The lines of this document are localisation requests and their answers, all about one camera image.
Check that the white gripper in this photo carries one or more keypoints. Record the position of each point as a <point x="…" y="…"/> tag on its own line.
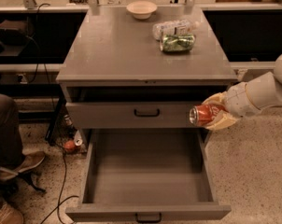
<point x="238" y="99"/>

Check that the red coke can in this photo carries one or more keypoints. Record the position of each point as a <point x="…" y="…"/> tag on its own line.
<point x="200" y="115"/>

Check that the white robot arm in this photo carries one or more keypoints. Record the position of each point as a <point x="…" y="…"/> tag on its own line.
<point x="266" y="90"/>

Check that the green crushed soda can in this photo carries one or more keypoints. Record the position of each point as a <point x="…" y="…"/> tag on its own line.
<point x="177" y="43"/>

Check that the open grey middle drawer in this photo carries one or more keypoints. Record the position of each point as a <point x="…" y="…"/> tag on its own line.
<point x="147" y="171"/>

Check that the grey metal drawer cabinet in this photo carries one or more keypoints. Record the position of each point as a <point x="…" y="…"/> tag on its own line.
<point x="115" y="58"/>

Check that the closed grey top drawer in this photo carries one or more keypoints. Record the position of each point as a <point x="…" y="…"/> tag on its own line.
<point x="121" y="115"/>

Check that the red can on floor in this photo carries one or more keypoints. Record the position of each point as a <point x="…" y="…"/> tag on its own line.
<point x="72" y="145"/>

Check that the clear plastic water bottle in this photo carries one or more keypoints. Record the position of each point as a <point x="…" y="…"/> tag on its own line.
<point x="178" y="27"/>

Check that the white paper bowl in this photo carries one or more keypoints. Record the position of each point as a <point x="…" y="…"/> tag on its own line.
<point x="141" y="10"/>

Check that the person leg brown trousers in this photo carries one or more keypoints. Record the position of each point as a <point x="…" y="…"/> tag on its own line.
<point x="10" y="138"/>

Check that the tan shoe upper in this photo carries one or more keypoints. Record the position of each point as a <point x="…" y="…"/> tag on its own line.
<point x="31" y="161"/>

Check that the tan shoe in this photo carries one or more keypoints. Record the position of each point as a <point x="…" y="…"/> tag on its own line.
<point x="31" y="161"/>
<point x="10" y="215"/>

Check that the tan shoe lower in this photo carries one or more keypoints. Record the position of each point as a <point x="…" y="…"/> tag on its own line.
<point x="10" y="215"/>

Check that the black drawer handle upper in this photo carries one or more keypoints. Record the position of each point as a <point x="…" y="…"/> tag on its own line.
<point x="147" y="114"/>

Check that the black drawer handle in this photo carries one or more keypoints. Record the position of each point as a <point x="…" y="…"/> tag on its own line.
<point x="147" y="114"/>
<point x="148" y="218"/>

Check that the black drawer handle lower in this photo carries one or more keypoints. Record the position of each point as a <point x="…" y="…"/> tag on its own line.
<point x="148" y="218"/>

